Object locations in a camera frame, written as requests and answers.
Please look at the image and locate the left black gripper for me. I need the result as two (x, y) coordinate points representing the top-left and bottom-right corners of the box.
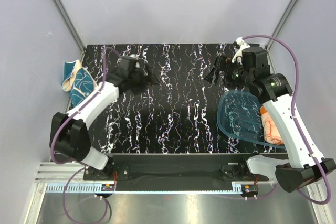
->
(129, 63), (160, 96)

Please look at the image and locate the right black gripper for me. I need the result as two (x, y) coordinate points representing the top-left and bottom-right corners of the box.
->
(204, 56), (253, 90)

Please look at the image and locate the blue translucent plastic tray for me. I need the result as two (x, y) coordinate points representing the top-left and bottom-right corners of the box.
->
(217, 90), (285, 150)

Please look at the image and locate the teal and cream towel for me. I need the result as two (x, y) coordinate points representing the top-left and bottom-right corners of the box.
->
(61, 60), (97, 109)

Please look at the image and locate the orange cartoon print towel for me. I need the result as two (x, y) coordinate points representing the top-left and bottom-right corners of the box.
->
(260, 106), (283, 146)

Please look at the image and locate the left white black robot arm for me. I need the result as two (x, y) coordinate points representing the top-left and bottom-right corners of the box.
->
(49, 55), (160, 180)

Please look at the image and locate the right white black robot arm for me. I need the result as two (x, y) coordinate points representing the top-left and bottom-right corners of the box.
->
(205, 46), (335, 193)

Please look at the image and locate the left small connector board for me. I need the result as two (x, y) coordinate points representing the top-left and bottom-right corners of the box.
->
(101, 184), (116, 191)

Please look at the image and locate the small connector board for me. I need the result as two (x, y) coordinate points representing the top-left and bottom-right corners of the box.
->
(242, 184), (259, 197)
(101, 184), (116, 191)

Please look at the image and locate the right small connector board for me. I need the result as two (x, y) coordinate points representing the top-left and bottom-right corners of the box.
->
(242, 184), (259, 197)

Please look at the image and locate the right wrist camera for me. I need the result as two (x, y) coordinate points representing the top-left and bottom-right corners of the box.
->
(232, 37), (250, 63)

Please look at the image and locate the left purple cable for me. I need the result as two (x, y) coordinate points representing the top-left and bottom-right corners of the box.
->
(49, 47), (119, 223)

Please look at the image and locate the purple cable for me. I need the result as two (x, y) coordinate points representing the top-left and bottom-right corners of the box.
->
(49, 47), (119, 223)
(243, 34), (332, 205)

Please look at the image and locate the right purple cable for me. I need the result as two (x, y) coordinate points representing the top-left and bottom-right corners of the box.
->
(243, 34), (332, 205)

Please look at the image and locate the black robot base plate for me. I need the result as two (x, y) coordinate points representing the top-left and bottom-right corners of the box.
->
(83, 154), (268, 193)

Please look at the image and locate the left aluminium frame post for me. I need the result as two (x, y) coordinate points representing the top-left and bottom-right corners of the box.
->
(52, 0), (86, 53)

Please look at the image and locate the aluminium frame post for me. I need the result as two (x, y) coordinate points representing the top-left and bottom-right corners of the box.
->
(52, 0), (86, 53)
(271, 0), (299, 38)

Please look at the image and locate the right aluminium frame post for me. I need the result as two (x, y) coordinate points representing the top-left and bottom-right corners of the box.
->
(271, 0), (299, 38)

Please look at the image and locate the aluminium front rail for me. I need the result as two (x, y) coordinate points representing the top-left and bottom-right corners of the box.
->
(36, 162), (276, 183)

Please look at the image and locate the slotted grey cable duct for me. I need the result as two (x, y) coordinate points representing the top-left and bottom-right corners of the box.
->
(46, 183), (259, 195)

